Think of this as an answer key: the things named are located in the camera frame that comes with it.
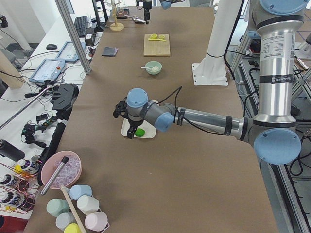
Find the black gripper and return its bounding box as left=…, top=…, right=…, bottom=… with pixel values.
left=126, top=115, right=143, bottom=139
left=143, top=0, right=151, bottom=24

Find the white ceramic spoon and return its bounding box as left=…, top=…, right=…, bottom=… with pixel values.
left=141, top=66, right=153, bottom=71

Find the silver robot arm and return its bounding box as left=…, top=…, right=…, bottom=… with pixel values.
left=136, top=0, right=183, bottom=24
left=123, top=0, right=307, bottom=165

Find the mint green bowl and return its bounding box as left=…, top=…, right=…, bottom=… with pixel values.
left=145, top=61, right=162, bottom=75

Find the steel rod in bowl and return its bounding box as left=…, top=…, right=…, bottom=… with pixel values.
left=40, top=156, right=69, bottom=195

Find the pink bowl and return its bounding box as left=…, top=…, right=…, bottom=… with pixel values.
left=41, top=151, right=82, bottom=189

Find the green lime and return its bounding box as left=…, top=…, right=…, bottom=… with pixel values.
left=135, top=128, right=146, bottom=137

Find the steel scoop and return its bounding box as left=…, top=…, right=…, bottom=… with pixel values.
left=125, top=15, right=146, bottom=24

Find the cream rabbit tray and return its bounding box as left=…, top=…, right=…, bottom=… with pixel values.
left=121, top=106, right=156, bottom=139

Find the yellow plastic knife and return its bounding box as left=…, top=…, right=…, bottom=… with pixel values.
left=148, top=38, right=167, bottom=42

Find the wooden cutting board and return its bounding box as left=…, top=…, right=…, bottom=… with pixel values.
left=143, top=34, right=171, bottom=57

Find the wooden mug tree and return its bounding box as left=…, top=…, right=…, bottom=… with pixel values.
left=109, top=0, right=124, bottom=32

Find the grey folded cloth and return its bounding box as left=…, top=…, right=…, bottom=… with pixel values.
left=102, top=47, right=119, bottom=57

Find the black keyboard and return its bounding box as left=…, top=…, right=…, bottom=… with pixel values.
left=74, top=16, right=87, bottom=38

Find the blue plastic cup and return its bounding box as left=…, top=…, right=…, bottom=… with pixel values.
left=69, top=184, right=92, bottom=200

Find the upper blue teach pendant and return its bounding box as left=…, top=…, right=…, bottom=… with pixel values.
left=56, top=41, right=79, bottom=63

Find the blue teach pendant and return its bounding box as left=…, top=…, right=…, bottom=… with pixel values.
left=29, top=59, right=65, bottom=83
left=56, top=41, right=79, bottom=63

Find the white plastic cup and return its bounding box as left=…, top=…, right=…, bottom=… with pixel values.
left=77, top=195, right=100, bottom=215

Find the lower blue teach pendant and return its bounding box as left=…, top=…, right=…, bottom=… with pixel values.
left=29, top=59, right=65, bottom=83

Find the black computer mouse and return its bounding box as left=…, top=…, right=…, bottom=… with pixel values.
left=46, top=44, right=57, bottom=50

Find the pink plastic cup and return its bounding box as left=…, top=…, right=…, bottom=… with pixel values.
left=85, top=212, right=109, bottom=232

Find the green plastic cup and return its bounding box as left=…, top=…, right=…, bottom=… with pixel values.
left=46, top=199, right=69, bottom=217

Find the grey plastic cup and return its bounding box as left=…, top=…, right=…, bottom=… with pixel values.
left=55, top=212, right=76, bottom=231

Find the yellow plastic cup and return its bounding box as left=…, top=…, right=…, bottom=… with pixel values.
left=63, top=223, right=81, bottom=233

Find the condiment bottle rack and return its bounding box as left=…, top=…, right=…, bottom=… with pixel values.
left=0, top=159, right=41, bottom=214

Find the aluminium frame post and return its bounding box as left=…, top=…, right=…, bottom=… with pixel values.
left=55, top=0, right=91, bottom=75

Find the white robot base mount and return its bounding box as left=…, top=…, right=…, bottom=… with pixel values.
left=192, top=0, right=239, bottom=86

